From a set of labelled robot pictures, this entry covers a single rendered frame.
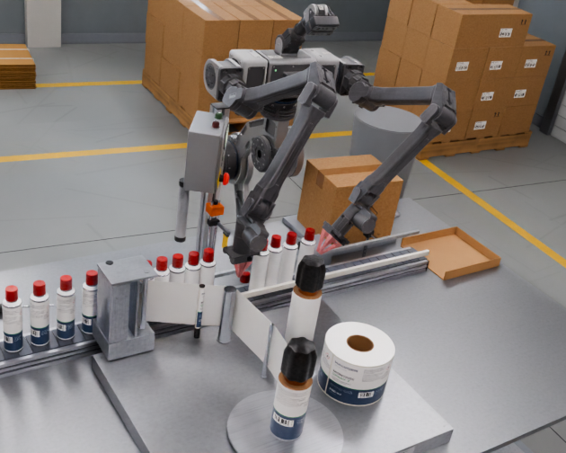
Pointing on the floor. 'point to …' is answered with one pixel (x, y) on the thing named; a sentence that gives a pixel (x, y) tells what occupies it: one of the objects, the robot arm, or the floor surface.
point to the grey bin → (383, 134)
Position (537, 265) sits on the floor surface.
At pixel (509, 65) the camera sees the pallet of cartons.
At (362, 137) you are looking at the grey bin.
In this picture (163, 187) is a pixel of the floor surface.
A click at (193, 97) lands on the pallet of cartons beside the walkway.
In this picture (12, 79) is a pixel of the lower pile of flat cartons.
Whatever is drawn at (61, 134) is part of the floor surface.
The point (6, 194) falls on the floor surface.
